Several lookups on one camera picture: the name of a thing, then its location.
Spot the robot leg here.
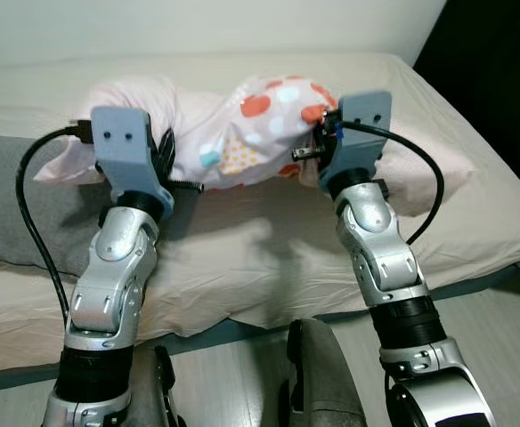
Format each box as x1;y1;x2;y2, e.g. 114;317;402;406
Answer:
126;345;187;427
282;318;368;427

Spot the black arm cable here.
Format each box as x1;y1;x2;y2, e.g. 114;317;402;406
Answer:
336;120;445;246
15;120;93;321

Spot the robot right leg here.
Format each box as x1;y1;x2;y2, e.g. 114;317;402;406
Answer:
282;318;368;427

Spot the bed with beige sheet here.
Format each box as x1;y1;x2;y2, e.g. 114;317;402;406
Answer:
0;51;520;375

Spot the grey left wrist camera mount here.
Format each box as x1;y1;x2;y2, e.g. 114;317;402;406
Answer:
91;105;174;201

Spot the robot left leg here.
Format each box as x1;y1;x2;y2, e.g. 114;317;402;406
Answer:
126;345;187;427

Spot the pink pillow with orange dots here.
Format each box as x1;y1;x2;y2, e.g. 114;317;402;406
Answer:
33;74;475;219

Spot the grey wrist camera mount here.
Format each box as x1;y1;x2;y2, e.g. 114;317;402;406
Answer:
318;91;393;198
91;105;174;201

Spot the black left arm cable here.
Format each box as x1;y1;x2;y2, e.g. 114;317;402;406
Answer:
15;120;93;321

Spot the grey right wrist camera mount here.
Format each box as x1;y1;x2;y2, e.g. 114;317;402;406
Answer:
318;91;393;198

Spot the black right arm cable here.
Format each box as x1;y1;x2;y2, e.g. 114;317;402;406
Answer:
336;120;445;246

